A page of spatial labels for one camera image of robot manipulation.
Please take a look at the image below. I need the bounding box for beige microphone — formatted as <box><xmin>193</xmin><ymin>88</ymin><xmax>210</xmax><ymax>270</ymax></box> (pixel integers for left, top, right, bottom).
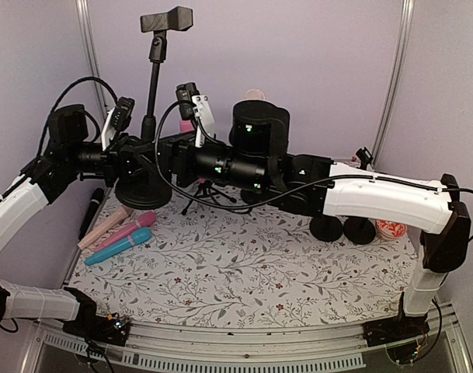
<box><xmin>78</xmin><ymin>206</ymin><xmax>133</xmax><ymax>249</ymax></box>
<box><xmin>245</xmin><ymin>89</ymin><xmax>265</xmax><ymax>100</ymax></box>

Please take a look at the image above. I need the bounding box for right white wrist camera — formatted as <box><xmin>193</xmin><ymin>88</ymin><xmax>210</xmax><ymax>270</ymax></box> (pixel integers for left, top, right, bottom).
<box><xmin>176</xmin><ymin>82</ymin><xmax>216</xmax><ymax>148</ymax></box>

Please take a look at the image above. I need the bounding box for short pink microphone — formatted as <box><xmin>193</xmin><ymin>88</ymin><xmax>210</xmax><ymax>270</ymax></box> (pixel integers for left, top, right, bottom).
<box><xmin>94</xmin><ymin>211</ymin><xmax>156</xmax><ymax>252</ymax></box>

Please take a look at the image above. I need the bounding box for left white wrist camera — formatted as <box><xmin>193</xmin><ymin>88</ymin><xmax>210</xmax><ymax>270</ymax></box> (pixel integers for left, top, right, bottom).
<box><xmin>100</xmin><ymin>97</ymin><xmax>135</xmax><ymax>151</ymax></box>

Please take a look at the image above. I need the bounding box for black microphone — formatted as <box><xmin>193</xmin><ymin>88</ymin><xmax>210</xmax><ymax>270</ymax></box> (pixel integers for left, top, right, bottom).
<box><xmin>78</xmin><ymin>188</ymin><xmax>105</xmax><ymax>239</ymax></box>

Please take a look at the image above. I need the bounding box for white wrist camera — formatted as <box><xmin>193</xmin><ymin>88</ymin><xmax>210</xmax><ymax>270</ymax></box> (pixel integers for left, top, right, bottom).
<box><xmin>176</xmin><ymin>82</ymin><xmax>216</xmax><ymax>148</ymax></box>
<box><xmin>100</xmin><ymin>97</ymin><xmax>135</xmax><ymax>151</ymax></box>

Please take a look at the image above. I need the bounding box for left aluminium frame post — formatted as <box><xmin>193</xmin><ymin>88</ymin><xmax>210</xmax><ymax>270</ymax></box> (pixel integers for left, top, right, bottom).
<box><xmin>75</xmin><ymin>0</ymin><xmax>123</xmax><ymax>166</ymax></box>

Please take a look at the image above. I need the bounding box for tall pink microphone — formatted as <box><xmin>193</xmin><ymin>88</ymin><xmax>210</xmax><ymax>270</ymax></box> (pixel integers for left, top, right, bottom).
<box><xmin>179</xmin><ymin>120</ymin><xmax>195</xmax><ymax>134</ymax></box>

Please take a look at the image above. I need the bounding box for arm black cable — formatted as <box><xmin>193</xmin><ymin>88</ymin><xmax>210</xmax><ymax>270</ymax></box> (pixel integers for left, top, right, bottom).
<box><xmin>154</xmin><ymin>101</ymin><xmax>473</xmax><ymax>213</ymax></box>
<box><xmin>36</xmin><ymin>76</ymin><xmax>120</xmax><ymax>156</ymax></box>

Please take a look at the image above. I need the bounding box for black tripod shock-mount stand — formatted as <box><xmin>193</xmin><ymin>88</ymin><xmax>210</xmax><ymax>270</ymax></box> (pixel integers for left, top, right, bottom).
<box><xmin>193</xmin><ymin>180</ymin><xmax>237</xmax><ymax>206</ymax></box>

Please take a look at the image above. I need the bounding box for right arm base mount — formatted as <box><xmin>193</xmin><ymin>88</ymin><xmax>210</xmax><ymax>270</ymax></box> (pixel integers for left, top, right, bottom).
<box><xmin>362</xmin><ymin>313</ymin><xmax>430</xmax><ymax>347</ymax></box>

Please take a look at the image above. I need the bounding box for round stand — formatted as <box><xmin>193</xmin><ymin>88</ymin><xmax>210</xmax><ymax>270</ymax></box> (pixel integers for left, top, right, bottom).
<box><xmin>309</xmin><ymin>215</ymin><xmax>343</xmax><ymax>242</ymax></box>
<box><xmin>115</xmin><ymin>6</ymin><xmax>193</xmax><ymax>211</ymax></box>
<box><xmin>343</xmin><ymin>217</ymin><xmax>376</xmax><ymax>245</ymax></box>
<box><xmin>356</xmin><ymin>147</ymin><xmax>374</xmax><ymax>170</ymax></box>
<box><xmin>240</xmin><ymin>190</ymin><xmax>273</xmax><ymax>205</ymax></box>

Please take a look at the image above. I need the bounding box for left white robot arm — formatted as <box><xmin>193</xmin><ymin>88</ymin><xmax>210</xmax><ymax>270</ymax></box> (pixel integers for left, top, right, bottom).
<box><xmin>0</xmin><ymin>98</ymin><xmax>171</xmax><ymax>337</ymax></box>

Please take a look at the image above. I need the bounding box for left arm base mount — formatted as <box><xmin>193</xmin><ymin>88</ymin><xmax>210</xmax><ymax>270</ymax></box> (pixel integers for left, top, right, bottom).
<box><xmin>62</xmin><ymin>287</ymin><xmax>130</xmax><ymax>347</ymax></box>

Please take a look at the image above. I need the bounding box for aluminium frame post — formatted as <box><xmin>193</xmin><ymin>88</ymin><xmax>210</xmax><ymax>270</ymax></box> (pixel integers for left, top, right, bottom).
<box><xmin>75</xmin><ymin>0</ymin><xmax>123</xmax><ymax>166</ymax></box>
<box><xmin>373</xmin><ymin>0</ymin><xmax>415</xmax><ymax>169</ymax></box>

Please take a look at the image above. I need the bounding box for front aluminium rail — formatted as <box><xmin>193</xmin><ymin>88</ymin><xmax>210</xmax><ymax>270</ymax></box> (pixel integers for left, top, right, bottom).
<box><xmin>21</xmin><ymin>302</ymin><xmax>473</xmax><ymax>372</ymax></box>

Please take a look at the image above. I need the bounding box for blue microphone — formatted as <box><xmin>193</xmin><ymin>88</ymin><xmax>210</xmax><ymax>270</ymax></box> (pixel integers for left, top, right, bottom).
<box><xmin>85</xmin><ymin>227</ymin><xmax>152</xmax><ymax>266</ymax></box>

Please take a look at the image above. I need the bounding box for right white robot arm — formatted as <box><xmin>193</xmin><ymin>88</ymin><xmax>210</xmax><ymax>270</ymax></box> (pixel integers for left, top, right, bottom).
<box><xmin>138</xmin><ymin>100</ymin><xmax>471</xmax><ymax>339</ymax></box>

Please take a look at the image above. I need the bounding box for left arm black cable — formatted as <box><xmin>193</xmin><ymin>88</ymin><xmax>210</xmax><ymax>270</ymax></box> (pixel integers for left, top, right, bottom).
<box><xmin>36</xmin><ymin>76</ymin><xmax>120</xmax><ymax>156</ymax></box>

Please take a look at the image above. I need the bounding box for floral table mat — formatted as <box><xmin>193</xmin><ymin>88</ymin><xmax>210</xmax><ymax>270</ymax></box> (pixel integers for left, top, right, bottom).
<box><xmin>69</xmin><ymin>195</ymin><xmax>417</xmax><ymax>328</ymax></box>

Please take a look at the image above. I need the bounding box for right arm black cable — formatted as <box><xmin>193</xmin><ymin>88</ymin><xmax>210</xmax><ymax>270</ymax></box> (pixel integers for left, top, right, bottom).
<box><xmin>154</xmin><ymin>101</ymin><xmax>473</xmax><ymax>213</ymax></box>

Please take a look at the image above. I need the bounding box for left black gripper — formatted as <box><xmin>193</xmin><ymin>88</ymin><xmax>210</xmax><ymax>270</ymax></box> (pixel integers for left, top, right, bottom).
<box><xmin>67</xmin><ymin>131</ymin><xmax>148</xmax><ymax>186</ymax></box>

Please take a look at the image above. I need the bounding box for orange patterned small bowl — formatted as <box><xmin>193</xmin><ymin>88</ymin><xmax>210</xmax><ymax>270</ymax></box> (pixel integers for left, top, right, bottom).
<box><xmin>375</xmin><ymin>220</ymin><xmax>408</xmax><ymax>240</ymax></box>

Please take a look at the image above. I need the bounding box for right aluminium frame post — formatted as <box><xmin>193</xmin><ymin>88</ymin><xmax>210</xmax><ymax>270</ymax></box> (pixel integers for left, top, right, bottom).
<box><xmin>373</xmin><ymin>0</ymin><xmax>415</xmax><ymax>169</ymax></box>

